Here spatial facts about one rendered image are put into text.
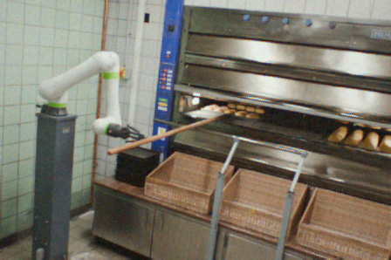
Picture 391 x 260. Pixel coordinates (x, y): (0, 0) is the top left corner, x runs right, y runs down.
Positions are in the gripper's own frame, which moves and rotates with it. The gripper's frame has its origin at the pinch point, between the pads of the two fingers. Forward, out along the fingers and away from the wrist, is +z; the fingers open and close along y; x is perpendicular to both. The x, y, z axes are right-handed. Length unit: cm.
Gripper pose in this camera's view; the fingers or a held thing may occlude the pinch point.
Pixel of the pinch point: (143, 138)
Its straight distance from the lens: 249.7
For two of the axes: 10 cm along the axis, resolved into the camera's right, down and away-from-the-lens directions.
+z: 8.8, 2.0, -4.4
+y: -1.2, 9.7, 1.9
